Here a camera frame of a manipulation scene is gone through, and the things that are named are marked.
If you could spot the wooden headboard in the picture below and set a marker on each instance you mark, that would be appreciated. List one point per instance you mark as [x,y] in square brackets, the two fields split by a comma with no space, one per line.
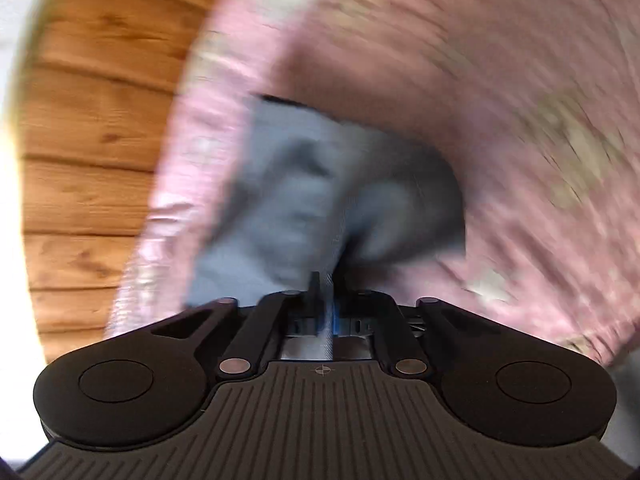
[90,135]

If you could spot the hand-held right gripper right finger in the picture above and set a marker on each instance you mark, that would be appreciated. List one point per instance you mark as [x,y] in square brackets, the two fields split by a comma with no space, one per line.
[341,322]

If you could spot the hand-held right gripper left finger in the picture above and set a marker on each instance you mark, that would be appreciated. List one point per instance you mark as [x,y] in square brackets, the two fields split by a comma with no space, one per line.
[314,310]

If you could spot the grey pants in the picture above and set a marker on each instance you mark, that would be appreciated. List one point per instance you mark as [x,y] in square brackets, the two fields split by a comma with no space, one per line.
[310,185]

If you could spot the pink bear-print blanket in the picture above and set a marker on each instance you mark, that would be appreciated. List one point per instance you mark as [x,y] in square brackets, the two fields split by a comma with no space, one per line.
[500,85]

